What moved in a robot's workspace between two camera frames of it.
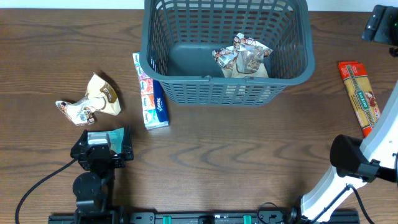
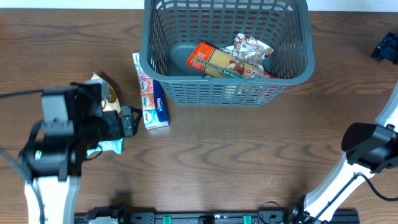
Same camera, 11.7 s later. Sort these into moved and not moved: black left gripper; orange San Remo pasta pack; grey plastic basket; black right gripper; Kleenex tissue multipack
Moved: orange San Remo pasta pack; black left gripper; black right gripper
Not moved: grey plastic basket; Kleenex tissue multipack
